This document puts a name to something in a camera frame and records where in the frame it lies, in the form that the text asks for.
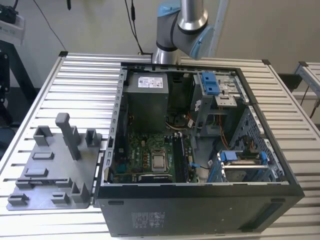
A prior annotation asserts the blue plastic drive carrier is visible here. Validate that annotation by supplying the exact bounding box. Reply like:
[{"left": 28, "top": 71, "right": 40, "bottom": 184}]
[{"left": 200, "top": 71, "right": 219, "bottom": 98}]

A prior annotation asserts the white labelled box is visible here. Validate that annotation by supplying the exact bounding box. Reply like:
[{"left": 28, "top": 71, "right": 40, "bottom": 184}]
[{"left": 0, "top": 18, "right": 26, "bottom": 46}]

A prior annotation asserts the black graphics card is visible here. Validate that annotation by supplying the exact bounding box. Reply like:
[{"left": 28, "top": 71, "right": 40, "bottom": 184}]
[{"left": 137, "top": 173, "right": 175, "bottom": 184}]

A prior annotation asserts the grey plastic parts rack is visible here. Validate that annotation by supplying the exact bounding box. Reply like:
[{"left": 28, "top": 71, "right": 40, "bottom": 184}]
[{"left": 6, "top": 112, "right": 105, "bottom": 212}]

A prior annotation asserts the orange wire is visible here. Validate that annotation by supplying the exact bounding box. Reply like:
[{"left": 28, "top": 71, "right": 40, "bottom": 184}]
[{"left": 216, "top": 113, "right": 230, "bottom": 150}]

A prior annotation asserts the silver CPU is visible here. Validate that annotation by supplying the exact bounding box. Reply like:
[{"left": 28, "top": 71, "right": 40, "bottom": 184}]
[{"left": 152, "top": 154, "right": 168, "bottom": 170}]

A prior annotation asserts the silver drive cage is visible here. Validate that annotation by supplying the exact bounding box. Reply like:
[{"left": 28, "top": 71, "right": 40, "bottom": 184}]
[{"left": 190, "top": 70, "right": 248, "bottom": 132}]

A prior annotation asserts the black device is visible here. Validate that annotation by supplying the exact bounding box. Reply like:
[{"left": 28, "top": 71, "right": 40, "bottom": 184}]
[{"left": 0, "top": 4, "right": 20, "bottom": 25}]

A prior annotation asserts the grey power supply unit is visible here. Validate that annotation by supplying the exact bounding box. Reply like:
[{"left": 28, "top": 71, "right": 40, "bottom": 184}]
[{"left": 123, "top": 72, "right": 171, "bottom": 133}]

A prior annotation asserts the black wire blue connector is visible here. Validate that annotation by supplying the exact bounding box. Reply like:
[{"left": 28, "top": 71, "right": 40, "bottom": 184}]
[{"left": 189, "top": 159, "right": 216, "bottom": 171}]

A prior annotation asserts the black chair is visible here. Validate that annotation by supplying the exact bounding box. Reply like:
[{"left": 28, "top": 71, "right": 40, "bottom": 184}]
[{"left": 277, "top": 73, "right": 304, "bottom": 92}]

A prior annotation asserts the hard disk in blue carrier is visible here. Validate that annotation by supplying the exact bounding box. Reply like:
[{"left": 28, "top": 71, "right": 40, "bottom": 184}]
[{"left": 216, "top": 149, "right": 271, "bottom": 185}]

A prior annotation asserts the black stand frame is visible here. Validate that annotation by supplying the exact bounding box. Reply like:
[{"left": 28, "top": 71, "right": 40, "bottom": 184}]
[{"left": 0, "top": 39, "right": 40, "bottom": 126}]

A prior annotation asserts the thin black cable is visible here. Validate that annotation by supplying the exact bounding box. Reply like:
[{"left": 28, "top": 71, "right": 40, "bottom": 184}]
[{"left": 32, "top": 0, "right": 68, "bottom": 53}]

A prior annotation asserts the green motherboard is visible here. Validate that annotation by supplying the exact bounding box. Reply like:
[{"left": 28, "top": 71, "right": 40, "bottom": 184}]
[{"left": 109, "top": 109, "right": 201, "bottom": 185}]

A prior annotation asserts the aluminium slat table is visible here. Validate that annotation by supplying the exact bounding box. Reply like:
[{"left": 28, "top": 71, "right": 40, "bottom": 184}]
[{"left": 292, "top": 61, "right": 320, "bottom": 101}]

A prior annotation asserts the black PC case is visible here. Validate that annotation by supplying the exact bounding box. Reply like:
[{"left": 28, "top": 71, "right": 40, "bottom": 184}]
[{"left": 92, "top": 59, "right": 306, "bottom": 238}]

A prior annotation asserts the thick black cable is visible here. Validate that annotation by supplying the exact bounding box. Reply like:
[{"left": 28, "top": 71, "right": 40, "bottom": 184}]
[{"left": 124, "top": 0, "right": 153, "bottom": 56}]

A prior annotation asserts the power wire bundle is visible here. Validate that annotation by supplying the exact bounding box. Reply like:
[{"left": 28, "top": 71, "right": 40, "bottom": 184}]
[{"left": 165, "top": 113, "right": 194, "bottom": 130}]

